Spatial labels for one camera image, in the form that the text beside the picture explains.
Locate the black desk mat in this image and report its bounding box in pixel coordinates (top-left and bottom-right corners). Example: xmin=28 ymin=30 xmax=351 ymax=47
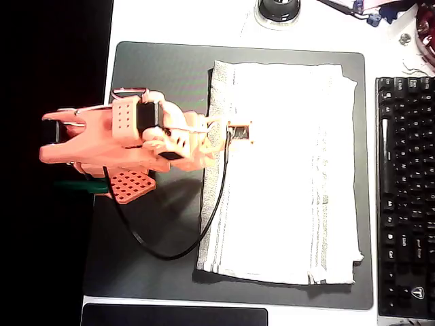
xmin=82 ymin=41 xmax=374 ymax=310

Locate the white towel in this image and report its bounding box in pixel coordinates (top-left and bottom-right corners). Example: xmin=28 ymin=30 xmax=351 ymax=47
xmin=196 ymin=60 xmax=365 ymax=286

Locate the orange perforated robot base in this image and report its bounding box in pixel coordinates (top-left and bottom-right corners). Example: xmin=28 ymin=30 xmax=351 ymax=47
xmin=101 ymin=169 xmax=158 ymax=205

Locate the dark red round object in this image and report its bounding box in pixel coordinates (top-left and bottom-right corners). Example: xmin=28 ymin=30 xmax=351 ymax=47
xmin=415 ymin=2 xmax=435 ymax=66

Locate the white tangled thread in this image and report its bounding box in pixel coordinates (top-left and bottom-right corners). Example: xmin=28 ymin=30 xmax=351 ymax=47
xmin=402 ymin=56 xmax=433 ymax=77

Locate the green clamp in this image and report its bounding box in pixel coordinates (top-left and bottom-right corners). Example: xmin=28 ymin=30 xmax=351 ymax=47
xmin=53 ymin=179 xmax=109 ymax=195

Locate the black camera cable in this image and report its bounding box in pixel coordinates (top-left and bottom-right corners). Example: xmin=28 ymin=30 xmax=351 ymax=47
xmin=103 ymin=130 xmax=233 ymax=261

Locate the round black object white rim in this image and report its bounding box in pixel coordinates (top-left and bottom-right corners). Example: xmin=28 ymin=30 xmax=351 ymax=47
xmin=254 ymin=0 xmax=302 ymax=31

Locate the orange-framed gripper camera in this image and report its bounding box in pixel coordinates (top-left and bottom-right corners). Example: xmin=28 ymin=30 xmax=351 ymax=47
xmin=226 ymin=120 xmax=256 ymax=144

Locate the white red servo wire loop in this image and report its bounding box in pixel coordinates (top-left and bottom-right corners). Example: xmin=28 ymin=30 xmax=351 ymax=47
xmin=111 ymin=87 xmax=147 ymax=101

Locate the black keyboard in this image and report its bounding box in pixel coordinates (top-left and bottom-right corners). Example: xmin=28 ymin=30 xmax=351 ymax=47
xmin=375 ymin=76 xmax=435 ymax=320

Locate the black rectangular pad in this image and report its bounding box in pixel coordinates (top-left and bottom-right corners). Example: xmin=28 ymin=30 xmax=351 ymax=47
xmin=80 ymin=303 xmax=269 ymax=326

